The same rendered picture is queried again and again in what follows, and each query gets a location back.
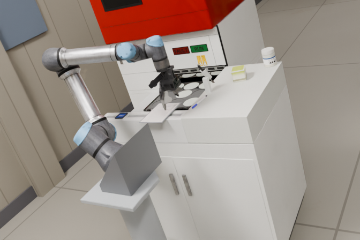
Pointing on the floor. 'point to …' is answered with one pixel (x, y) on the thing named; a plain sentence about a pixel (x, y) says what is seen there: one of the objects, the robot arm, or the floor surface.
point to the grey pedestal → (132, 209)
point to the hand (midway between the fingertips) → (171, 103)
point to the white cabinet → (233, 185)
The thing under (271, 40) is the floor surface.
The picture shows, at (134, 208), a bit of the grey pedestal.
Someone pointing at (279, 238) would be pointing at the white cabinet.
